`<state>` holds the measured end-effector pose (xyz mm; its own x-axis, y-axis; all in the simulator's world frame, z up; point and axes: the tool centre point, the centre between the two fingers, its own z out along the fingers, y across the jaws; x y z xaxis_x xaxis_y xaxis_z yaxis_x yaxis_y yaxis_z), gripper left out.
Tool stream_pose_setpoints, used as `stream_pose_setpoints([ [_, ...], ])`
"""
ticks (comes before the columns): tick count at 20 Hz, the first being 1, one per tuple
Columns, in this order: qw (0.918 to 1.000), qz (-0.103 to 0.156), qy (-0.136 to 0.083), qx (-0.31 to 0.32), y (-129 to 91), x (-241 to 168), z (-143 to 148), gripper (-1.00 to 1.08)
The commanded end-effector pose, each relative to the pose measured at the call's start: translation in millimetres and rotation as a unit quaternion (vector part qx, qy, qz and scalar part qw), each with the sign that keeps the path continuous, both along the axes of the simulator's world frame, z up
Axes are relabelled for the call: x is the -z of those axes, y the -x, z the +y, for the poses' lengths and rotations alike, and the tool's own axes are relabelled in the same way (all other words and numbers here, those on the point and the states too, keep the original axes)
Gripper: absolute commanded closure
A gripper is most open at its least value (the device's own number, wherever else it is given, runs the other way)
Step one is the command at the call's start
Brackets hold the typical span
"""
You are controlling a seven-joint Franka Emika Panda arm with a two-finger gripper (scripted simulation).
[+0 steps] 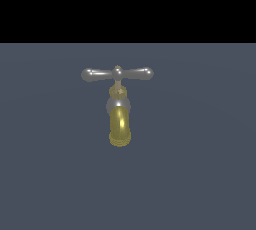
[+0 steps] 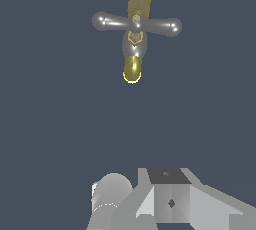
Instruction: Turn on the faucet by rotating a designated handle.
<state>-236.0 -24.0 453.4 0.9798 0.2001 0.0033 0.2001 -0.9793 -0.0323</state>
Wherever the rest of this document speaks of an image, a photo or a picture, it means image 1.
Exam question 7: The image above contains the brass faucet spout body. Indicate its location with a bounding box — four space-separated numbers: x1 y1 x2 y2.
105 80 132 148

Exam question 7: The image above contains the grey metal faucet handle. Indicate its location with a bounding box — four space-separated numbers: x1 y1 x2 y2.
80 65 155 83

